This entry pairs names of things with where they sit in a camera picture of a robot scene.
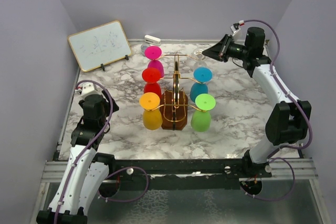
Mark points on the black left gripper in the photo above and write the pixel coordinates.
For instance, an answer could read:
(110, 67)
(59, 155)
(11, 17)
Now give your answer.
(107, 105)

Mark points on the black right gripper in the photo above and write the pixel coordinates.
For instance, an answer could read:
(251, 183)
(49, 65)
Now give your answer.
(219, 51)

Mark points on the clear wine glass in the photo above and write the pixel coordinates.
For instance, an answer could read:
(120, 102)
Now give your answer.
(199, 59)

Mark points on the blue wine glass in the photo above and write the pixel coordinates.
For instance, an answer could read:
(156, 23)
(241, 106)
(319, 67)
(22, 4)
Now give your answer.
(202, 75)

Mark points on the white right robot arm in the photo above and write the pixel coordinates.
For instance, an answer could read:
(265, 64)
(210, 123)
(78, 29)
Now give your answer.
(288, 121)

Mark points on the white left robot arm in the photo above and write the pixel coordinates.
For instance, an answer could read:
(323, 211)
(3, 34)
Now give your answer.
(86, 168)

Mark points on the yellow wine glass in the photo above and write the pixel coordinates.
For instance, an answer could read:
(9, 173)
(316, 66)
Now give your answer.
(152, 118)

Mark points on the pink wine glass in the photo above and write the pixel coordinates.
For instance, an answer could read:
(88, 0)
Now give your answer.
(153, 53)

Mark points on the red wine glass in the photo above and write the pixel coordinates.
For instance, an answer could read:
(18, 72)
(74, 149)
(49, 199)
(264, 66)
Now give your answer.
(151, 76)

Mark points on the wooden rack base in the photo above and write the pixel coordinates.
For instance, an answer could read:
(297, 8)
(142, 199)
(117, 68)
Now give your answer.
(174, 116)

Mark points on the green wine glass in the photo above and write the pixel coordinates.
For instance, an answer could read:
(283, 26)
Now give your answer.
(201, 119)

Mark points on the white eraser box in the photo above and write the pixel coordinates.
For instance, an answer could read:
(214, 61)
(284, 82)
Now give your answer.
(152, 40)

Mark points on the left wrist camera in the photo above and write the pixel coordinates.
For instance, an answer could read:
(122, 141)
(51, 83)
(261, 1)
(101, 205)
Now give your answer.
(86, 89)

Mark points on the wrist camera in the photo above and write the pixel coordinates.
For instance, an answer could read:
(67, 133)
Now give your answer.
(236, 30)
(86, 89)

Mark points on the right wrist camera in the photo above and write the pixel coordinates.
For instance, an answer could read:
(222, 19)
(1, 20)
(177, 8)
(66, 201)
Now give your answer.
(236, 30)

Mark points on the gold wire glass rack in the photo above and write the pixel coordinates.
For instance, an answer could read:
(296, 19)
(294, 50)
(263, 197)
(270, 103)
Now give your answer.
(176, 77)

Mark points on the small whiteboard gold frame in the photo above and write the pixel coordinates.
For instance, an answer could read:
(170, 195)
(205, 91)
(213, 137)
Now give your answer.
(100, 46)

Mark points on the black mounting rail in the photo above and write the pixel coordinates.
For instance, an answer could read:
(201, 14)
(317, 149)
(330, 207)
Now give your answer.
(179, 174)

